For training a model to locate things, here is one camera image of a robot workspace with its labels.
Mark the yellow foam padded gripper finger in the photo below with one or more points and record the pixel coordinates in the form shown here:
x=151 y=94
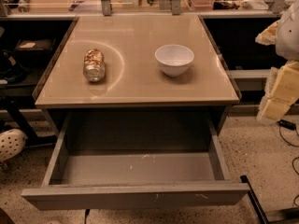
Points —
x=281 y=91

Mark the grey top drawer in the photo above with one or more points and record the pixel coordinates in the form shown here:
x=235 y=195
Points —
x=128 y=160

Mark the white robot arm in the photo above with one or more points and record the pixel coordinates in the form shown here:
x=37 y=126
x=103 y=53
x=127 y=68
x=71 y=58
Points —
x=283 y=34

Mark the grey cabinet with beige top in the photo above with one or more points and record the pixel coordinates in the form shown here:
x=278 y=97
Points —
x=129 y=43

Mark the white ceramic bowl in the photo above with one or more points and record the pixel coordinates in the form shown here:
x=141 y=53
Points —
x=174 y=60

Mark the black metal floor stand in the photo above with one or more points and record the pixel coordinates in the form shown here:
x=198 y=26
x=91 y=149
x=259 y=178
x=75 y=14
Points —
x=282 y=216

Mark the gold aluminium can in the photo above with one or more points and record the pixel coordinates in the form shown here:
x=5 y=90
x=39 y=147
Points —
x=94 y=67

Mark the black box on shelf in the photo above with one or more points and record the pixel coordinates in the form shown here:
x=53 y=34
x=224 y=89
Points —
x=34 y=53

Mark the white perforated clog shoe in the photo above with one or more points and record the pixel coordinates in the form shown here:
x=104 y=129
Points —
x=12 y=143

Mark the grey metal upright post left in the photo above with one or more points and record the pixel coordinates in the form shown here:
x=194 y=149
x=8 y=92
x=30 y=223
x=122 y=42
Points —
x=106 y=7

